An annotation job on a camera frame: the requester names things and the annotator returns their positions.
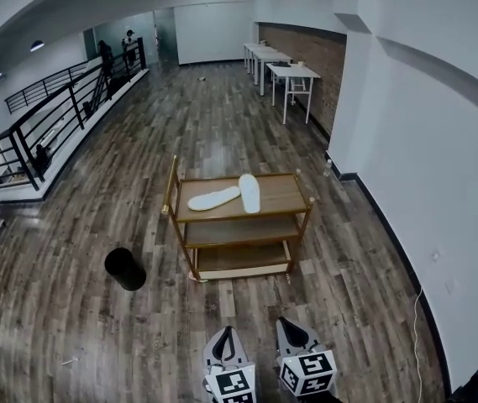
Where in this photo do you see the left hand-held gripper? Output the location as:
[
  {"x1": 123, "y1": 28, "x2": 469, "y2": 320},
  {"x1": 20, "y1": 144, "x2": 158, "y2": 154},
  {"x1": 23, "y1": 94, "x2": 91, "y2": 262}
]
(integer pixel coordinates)
[{"x1": 202, "y1": 327, "x2": 258, "y2": 403}]

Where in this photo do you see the white slipper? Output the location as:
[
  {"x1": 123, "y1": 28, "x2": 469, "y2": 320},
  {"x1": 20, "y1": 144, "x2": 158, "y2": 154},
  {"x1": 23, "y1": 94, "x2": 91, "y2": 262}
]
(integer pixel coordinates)
[
  {"x1": 238, "y1": 174, "x2": 263, "y2": 215},
  {"x1": 187, "y1": 186, "x2": 243, "y2": 212}
]

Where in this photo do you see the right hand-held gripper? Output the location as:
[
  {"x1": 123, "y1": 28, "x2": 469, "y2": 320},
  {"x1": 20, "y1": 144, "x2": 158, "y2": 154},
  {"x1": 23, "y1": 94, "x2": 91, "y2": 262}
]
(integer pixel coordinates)
[{"x1": 276, "y1": 317, "x2": 340, "y2": 399}]

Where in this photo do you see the black round bin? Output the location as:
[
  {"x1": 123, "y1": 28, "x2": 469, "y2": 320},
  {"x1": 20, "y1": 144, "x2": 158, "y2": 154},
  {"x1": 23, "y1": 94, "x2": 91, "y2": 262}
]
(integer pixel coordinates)
[{"x1": 103, "y1": 246, "x2": 148, "y2": 292}]

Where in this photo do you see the black metal railing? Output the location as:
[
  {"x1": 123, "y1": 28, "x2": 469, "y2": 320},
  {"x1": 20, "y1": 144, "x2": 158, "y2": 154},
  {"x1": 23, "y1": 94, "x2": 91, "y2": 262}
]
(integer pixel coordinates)
[{"x1": 0, "y1": 35, "x2": 148, "y2": 204}]

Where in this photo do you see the wooden trolley cart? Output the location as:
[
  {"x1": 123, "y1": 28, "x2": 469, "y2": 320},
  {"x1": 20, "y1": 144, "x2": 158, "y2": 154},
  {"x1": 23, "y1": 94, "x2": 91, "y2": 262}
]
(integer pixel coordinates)
[{"x1": 161, "y1": 154, "x2": 317, "y2": 284}]

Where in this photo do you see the white cable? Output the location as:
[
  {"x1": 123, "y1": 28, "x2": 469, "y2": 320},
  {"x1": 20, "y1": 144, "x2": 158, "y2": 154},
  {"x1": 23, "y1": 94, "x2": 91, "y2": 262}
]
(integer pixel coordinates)
[{"x1": 412, "y1": 285, "x2": 427, "y2": 399}]

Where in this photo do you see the white table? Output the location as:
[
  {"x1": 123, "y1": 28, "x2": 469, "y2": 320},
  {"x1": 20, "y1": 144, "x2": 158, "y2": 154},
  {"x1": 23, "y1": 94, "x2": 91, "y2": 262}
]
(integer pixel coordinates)
[
  {"x1": 246, "y1": 44, "x2": 280, "y2": 77},
  {"x1": 265, "y1": 61, "x2": 322, "y2": 126},
  {"x1": 243, "y1": 42, "x2": 265, "y2": 71},
  {"x1": 253, "y1": 50, "x2": 293, "y2": 97}
]

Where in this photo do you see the white stool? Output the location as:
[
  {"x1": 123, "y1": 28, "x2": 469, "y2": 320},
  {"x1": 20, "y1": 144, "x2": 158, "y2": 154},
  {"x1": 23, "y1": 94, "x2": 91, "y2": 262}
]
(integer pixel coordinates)
[{"x1": 289, "y1": 76, "x2": 307, "y2": 107}]

